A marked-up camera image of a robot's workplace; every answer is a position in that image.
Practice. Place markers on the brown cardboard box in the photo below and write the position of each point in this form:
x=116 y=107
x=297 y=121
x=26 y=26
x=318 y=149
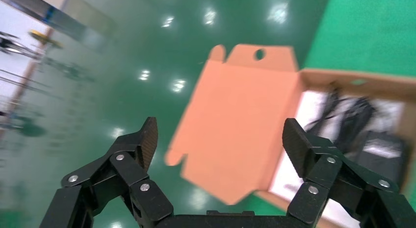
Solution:
x=234 y=122

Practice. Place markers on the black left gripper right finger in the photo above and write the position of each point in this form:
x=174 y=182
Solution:
x=328 y=174

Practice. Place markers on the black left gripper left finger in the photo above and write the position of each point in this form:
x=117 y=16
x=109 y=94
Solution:
x=130 y=174

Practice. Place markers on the white printed paper sheet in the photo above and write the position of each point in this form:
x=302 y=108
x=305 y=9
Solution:
x=312 y=106

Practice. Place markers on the black computer mouse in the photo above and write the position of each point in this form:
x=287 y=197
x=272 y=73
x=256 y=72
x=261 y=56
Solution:
x=382 y=155

